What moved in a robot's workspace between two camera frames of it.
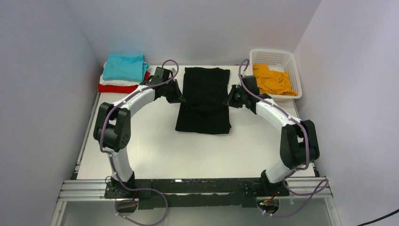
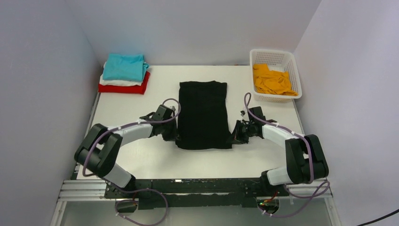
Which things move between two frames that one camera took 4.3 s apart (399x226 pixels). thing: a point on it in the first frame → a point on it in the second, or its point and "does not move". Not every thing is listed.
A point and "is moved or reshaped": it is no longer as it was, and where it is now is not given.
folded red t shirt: [120, 89] does not move
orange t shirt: [273, 82] does not move
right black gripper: [230, 100] → [237, 138]
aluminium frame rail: [80, 190] does not move
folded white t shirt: [120, 82] does not move
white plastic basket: [280, 61] does not move
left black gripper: [178, 97] → [173, 135]
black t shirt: [204, 90] is moved or reshaped
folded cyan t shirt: [125, 67] does not move
